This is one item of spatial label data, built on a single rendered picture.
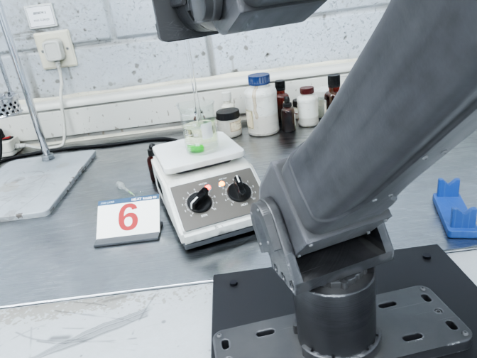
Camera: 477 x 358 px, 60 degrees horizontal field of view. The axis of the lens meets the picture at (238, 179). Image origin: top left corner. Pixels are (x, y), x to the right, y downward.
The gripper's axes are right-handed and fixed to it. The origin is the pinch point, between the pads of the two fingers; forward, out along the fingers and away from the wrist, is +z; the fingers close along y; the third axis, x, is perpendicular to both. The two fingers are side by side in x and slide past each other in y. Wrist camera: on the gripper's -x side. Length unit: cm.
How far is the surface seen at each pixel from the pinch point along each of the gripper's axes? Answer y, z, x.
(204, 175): 1.5, -3.3, 21.6
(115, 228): 14.9, -0.5, 27.1
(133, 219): 12.3, -0.6, 26.4
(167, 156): 5.3, 2.2, 19.4
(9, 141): 34, 54, 22
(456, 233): -22.1, -24.4, 28.6
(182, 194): 5.5, -5.4, 22.7
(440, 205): -25.2, -18.9, 28.1
